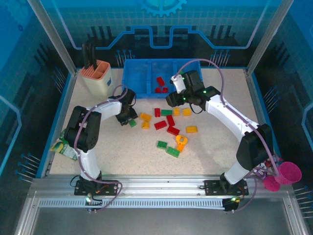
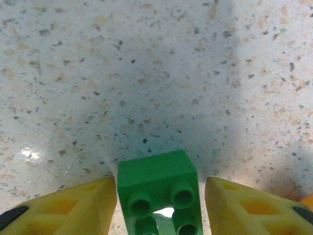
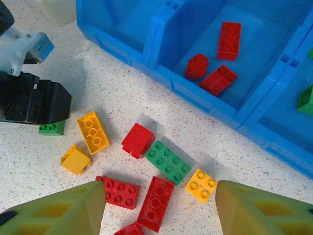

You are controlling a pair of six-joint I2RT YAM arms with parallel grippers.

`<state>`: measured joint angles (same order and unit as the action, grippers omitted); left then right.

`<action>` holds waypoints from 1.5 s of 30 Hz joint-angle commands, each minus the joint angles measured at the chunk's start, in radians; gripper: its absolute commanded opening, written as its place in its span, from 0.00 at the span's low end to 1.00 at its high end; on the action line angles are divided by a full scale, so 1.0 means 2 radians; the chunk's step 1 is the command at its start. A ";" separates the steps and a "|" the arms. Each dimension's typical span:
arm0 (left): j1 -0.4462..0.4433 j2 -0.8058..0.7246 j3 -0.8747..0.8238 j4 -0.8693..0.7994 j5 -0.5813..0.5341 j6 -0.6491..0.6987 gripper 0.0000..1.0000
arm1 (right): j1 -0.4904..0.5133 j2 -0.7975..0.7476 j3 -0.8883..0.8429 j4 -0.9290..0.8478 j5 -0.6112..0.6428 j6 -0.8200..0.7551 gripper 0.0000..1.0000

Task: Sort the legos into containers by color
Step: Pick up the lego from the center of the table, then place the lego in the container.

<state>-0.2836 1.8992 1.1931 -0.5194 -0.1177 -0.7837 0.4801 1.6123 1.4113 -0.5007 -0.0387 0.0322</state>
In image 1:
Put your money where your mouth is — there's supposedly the blue three-compartment bin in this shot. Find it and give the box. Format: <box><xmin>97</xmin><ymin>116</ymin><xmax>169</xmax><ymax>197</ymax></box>
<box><xmin>121</xmin><ymin>58</ymin><xmax>203</xmax><ymax>99</ymax></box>

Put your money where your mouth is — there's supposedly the beige utensil holder pink rim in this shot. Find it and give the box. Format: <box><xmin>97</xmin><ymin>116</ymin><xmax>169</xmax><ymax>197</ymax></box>
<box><xmin>80</xmin><ymin>61</ymin><xmax>116</xmax><ymax>101</ymax></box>

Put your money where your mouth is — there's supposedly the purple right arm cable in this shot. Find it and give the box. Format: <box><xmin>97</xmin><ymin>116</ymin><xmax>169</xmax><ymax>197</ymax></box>
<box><xmin>175</xmin><ymin>58</ymin><xmax>279</xmax><ymax>212</ymax></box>

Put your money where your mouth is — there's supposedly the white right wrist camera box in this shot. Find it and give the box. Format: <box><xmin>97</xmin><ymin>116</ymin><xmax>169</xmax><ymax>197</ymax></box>
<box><xmin>170</xmin><ymin>74</ymin><xmax>185</xmax><ymax>94</ymax></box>

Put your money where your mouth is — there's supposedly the slotted cable duct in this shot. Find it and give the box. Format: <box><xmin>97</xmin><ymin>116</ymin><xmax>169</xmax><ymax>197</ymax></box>
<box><xmin>38</xmin><ymin>198</ymin><xmax>225</xmax><ymax>209</ymax></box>

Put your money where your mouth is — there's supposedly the aluminium frame post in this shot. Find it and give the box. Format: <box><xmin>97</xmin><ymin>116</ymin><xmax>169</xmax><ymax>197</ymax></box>
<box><xmin>246</xmin><ymin>0</ymin><xmax>294</xmax><ymax>74</ymax></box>
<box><xmin>26</xmin><ymin>0</ymin><xmax>78</xmax><ymax>75</ymax></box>

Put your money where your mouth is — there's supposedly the large magenta cup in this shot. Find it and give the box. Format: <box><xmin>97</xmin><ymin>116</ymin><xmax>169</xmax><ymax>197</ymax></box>
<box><xmin>274</xmin><ymin>161</ymin><xmax>303</xmax><ymax>186</ymax></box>

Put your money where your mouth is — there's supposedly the small magenta cup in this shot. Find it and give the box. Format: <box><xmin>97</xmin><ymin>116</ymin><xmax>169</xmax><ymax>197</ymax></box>
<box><xmin>263</xmin><ymin>176</ymin><xmax>281</xmax><ymax>193</ymax></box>

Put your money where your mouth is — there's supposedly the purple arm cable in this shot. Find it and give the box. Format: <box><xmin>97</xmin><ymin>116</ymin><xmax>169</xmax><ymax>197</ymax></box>
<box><xmin>73</xmin><ymin>84</ymin><xmax>129</xmax><ymax>213</ymax></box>
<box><xmin>175</xmin><ymin>58</ymin><xmax>279</xmax><ymax>212</ymax></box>

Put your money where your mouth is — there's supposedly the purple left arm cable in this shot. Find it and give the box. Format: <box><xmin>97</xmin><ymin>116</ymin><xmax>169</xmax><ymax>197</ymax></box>
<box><xmin>73</xmin><ymin>84</ymin><xmax>129</xmax><ymax>213</ymax></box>

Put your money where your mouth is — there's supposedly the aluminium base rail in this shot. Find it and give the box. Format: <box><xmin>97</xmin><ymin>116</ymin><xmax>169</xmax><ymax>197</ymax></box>
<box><xmin>26</xmin><ymin>174</ymin><xmax>294</xmax><ymax>209</ymax></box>

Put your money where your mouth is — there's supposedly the black utensil handle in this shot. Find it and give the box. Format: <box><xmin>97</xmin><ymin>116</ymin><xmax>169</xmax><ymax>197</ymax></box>
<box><xmin>82</xmin><ymin>43</ymin><xmax>89</xmax><ymax>70</ymax></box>
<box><xmin>89</xmin><ymin>40</ymin><xmax>97</xmax><ymax>68</ymax></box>

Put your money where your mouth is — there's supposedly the green snack bag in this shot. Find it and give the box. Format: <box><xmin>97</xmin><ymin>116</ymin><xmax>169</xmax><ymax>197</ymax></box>
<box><xmin>50</xmin><ymin>129</ymin><xmax>79</xmax><ymax>161</ymax></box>

